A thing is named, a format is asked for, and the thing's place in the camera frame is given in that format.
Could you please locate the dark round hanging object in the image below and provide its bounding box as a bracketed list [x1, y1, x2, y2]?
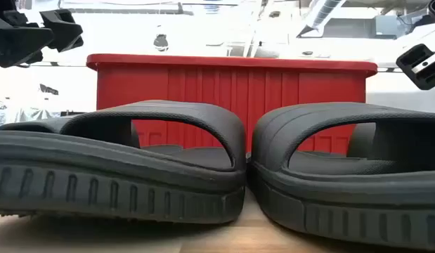
[153, 33, 169, 52]

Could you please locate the red plastic bin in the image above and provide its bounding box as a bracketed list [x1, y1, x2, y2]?
[86, 53, 379, 156]

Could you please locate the black rubber slide sandal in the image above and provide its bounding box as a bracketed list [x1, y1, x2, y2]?
[247, 101, 435, 251]
[0, 99, 247, 225]

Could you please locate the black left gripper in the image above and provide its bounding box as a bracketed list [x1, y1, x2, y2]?
[0, 0, 84, 68]

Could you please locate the grey ventilation duct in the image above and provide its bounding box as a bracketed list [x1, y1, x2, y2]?
[297, 0, 346, 38]

